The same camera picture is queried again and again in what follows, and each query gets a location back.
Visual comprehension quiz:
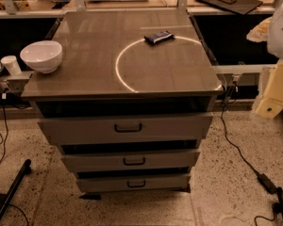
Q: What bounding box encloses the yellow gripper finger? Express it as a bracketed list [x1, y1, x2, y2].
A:
[252, 59, 283, 120]

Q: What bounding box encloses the grey drawer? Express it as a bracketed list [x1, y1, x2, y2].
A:
[61, 149, 200, 172]
[39, 112, 212, 145]
[76, 173, 191, 193]

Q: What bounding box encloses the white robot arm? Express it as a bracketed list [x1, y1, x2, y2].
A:
[246, 2, 283, 119]

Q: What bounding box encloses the grey top drawer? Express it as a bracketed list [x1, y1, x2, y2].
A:
[39, 112, 212, 145]

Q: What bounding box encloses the grey bottom drawer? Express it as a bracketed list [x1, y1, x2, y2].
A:
[76, 173, 191, 193]

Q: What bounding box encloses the grey drawer cabinet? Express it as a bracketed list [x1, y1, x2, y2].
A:
[20, 8, 225, 202]

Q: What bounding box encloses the black flat board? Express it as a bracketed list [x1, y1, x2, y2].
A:
[195, 0, 262, 15]

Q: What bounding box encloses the dark snack bar wrapper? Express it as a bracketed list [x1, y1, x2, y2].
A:
[144, 31, 175, 45]

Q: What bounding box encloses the white ceramic bowl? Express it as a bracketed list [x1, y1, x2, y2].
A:
[20, 40, 62, 73]

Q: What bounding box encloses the white paper cup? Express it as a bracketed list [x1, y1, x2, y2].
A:
[0, 56, 22, 76]

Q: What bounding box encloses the black metal stand leg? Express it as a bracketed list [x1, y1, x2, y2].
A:
[0, 159, 31, 221]

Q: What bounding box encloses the black cable with adapter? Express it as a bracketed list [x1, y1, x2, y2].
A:
[220, 78, 278, 195]

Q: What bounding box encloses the grey clamp bracket left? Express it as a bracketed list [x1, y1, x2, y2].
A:
[0, 71, 33, 93]

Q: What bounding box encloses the black cable left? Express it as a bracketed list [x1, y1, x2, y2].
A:
[0, 91, 9, 173]

